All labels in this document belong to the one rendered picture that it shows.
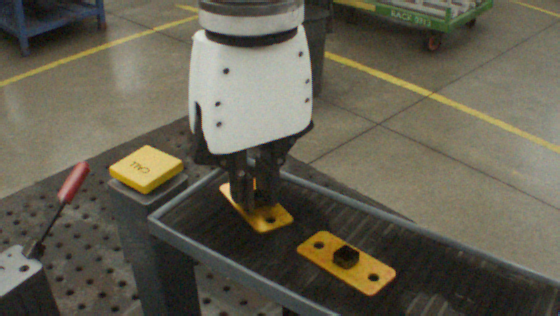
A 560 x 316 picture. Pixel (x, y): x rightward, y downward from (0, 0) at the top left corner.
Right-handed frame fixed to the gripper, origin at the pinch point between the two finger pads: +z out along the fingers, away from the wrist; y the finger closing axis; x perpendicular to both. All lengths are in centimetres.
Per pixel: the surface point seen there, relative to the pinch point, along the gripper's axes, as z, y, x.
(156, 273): 14.6, 8.8, -8.3
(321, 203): 2.5, -5.6, 3.0
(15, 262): 12.6, 24.6, -15.7
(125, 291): 49, 8, -41
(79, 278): 49, 16, -49
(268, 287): 2.4, 4.5, 10.3
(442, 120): 118, -200, -149
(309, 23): 69, -142, -203
